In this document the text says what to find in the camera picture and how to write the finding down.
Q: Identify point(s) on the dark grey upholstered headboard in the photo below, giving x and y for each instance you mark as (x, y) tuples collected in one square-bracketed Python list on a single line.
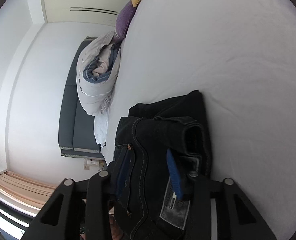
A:
[(76, 128)]

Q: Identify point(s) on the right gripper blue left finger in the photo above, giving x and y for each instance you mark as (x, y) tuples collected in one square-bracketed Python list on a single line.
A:
[(123, 173)]

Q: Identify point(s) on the cream wardrobe with black handles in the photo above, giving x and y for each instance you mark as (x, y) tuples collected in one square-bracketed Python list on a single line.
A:
[(85, 11)]

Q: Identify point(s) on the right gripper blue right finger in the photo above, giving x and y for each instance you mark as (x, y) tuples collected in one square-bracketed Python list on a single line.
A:
[(174, 175)]

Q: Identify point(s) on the white bed sheet mattress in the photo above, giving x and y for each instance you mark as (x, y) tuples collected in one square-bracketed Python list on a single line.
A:
[(241, 54)]

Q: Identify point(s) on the beige curtain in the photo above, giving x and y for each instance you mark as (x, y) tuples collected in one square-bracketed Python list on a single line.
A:
[(25, 190)]

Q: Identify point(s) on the purple pillow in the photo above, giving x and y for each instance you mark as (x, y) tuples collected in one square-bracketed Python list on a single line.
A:
[(123, 21)]

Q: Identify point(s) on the person's left hand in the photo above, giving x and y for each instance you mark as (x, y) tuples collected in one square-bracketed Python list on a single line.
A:
[(116, 232)]

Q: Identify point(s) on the black denim pants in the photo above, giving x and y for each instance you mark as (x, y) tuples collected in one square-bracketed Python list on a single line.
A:
[(148, 207)]

